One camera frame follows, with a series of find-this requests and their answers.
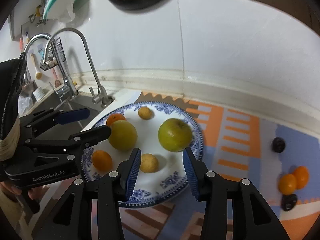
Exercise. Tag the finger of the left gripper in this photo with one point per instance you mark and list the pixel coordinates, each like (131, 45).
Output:
(35, 124)
(76, 142)

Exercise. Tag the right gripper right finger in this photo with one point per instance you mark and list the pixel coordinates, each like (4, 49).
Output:
(253, 218)

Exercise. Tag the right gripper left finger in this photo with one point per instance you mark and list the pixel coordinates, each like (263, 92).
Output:
(71, 217)

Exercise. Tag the oval orange kumquat fruit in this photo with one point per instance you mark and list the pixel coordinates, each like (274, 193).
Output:
(102, 161)

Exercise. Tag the round orange tangerine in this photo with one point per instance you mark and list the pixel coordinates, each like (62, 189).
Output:
(113, 118)

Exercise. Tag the small yellow-brown fruit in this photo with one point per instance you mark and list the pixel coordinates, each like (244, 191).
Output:
(149, 163)
(145, 113)

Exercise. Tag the green apple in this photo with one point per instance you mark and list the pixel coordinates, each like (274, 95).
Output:
(174, 135)

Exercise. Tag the large chrome kitchen faucet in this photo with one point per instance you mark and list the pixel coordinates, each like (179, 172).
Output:
(68, 84)

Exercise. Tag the dark plum near oranges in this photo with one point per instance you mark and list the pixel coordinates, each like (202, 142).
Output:
(288, 202)

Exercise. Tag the stainless steel sink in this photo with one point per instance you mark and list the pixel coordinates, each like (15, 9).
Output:
(67, 103)

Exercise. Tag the small orange front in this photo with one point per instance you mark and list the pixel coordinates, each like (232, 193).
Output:
(287, 184)

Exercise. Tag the small orange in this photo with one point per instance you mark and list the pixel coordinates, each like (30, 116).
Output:
(287, 184)
(301, 174)

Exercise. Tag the thin chrome water tap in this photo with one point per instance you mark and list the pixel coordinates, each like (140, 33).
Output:
(84, 63)

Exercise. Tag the colourful patterned table mat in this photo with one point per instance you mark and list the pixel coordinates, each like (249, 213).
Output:
(236, 145)

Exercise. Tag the small orange back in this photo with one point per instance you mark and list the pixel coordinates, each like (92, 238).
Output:
(301, 174)

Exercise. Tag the dark plum far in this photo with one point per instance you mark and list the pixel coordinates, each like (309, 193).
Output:
(278, 145)

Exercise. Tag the blue white patterned plate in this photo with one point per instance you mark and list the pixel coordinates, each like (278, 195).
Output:
(168, 178)

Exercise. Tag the black wire wall basket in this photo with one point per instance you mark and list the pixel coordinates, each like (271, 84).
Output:
(51, 58)

